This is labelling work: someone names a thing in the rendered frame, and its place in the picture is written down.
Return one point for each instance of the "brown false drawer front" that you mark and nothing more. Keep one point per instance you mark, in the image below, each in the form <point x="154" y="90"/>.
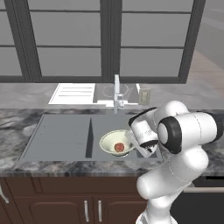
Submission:
<point x="73" y="186"/>

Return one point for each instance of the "dark framed window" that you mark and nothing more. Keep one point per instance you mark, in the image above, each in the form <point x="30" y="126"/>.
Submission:
<point x="8" y="38"/>
<point x="70" y="38"/>
<point x="154" y="38"/>

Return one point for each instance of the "pale green bowl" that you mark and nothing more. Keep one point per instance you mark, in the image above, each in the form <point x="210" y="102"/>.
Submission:
<point x="109" y="141"/>

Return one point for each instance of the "red peach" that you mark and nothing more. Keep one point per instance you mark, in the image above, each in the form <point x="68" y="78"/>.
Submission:
<point x="118" y="147"/>

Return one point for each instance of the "grey double sink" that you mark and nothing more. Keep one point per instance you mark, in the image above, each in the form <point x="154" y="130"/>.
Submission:
<point x="58" y="137"/>

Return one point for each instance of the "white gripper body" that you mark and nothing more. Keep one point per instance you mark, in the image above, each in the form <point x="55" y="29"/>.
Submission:
<point x="137" y="145"/>

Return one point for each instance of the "black dishwasher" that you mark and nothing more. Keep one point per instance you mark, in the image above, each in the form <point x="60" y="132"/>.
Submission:
<point x="201" y="208"/>

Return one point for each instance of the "brown cupboard door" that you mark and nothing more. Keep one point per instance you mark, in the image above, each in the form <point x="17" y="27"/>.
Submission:
<point x="52" y="211"/>
<point x="119" y="211"/>

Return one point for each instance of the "white ribbed panel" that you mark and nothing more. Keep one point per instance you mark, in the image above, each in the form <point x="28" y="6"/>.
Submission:
<point x="73" y="93"/>

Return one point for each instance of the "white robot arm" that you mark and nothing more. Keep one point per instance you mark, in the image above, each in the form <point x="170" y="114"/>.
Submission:
<point x="180" y="163"/>

